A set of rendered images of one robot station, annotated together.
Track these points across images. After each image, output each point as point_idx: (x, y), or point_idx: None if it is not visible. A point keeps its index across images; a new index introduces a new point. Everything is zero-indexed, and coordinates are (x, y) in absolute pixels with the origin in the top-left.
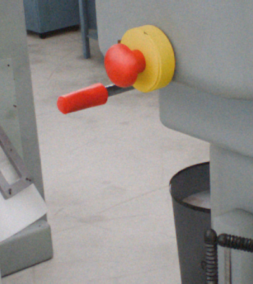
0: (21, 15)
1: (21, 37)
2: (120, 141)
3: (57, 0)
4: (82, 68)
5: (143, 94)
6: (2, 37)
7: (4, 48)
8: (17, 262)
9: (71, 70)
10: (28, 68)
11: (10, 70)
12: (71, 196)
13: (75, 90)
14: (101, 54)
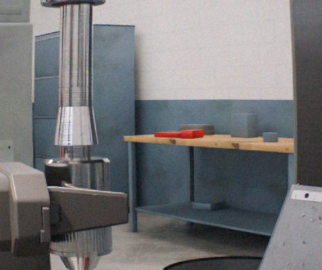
0: (27, 96)
1: (26, 120)
2: None
3: (111, 179)
4: (126, 238)
5: (184, 258)
6: (6, 116)
7: (7, 128)
8: None
9: (114, 238)
10: (30, 155)
11: (11, 153)
12: None
13: (114, 252)
14: (150, 229)
